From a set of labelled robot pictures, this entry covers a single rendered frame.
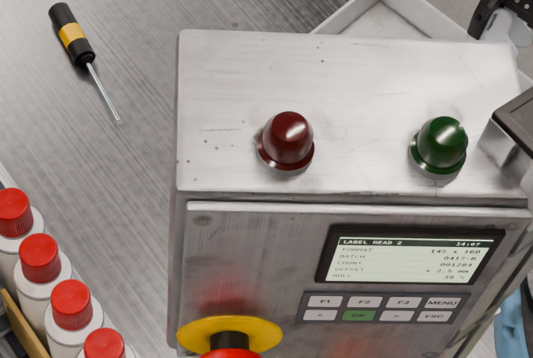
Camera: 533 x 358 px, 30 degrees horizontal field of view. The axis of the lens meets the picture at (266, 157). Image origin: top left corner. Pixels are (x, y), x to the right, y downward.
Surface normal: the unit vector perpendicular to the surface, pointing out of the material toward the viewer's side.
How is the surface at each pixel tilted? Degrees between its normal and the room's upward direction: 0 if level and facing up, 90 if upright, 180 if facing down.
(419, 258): 90
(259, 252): 90
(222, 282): 90
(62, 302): 2
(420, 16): 92
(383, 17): 2
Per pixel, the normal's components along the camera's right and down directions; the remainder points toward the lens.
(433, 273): 0.03, 0.85
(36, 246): 0.13, -0.50
